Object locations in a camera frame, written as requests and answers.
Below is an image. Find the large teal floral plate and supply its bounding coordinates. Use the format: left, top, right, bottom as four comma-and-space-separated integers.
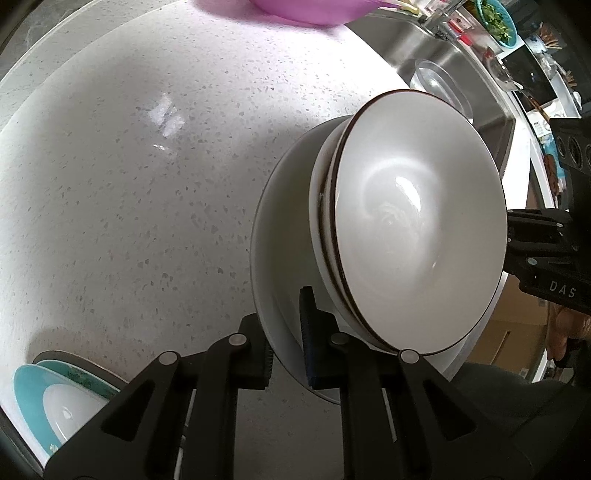
36, 360, 123, 404

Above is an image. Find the stainless steel sink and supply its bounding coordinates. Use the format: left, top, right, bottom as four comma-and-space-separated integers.
346, 9, 515, 153

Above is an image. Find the cardboard box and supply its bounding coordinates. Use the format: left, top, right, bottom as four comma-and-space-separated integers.
468, 272, 555, 384

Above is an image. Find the teal colander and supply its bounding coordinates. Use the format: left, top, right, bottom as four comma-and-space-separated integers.
475, 0, 517, 49

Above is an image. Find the white bowl with floral print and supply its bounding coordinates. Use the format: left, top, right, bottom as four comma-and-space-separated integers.
333, 89, 508, 357

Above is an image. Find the small plain white bowl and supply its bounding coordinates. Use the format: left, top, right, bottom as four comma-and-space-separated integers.
308, 115, 402, 356

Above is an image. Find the clear glass bowl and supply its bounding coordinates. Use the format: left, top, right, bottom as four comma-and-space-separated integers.
410, 59, 474, 123

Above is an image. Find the chrome faucet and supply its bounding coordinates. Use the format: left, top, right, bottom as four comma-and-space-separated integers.
422, 0, 462, 40

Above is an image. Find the large white bowl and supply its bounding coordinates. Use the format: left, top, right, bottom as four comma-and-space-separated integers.
249, 115, 476, 407

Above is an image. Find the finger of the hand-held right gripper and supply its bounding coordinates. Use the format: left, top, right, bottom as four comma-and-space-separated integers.
506, 209, 580, 250
505, 244, 555, 280

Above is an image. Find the chopstick holder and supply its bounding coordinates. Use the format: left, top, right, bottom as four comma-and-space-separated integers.
531, 23, 564, 56

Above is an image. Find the person's right forearm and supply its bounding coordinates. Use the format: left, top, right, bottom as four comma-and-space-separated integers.
450, 357, 591, 480

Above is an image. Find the person's right hand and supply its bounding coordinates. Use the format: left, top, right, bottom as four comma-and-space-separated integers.
545, 302, 591, 365

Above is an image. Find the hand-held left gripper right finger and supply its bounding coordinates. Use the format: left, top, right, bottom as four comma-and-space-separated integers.
299, 286, 539, 480

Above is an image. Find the grey rimmed white plate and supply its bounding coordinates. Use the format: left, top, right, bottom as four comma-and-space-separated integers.
31, 351, 132, 393

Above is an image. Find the small teal floral plate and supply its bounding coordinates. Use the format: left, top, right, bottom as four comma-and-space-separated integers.
13, 364, 112, 457

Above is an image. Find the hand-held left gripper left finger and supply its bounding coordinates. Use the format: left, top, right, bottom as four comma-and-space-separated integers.
44, 314, 274, 480

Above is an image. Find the purple plastic basin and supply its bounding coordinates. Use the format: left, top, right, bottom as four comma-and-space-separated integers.
194, 0, 393, 27

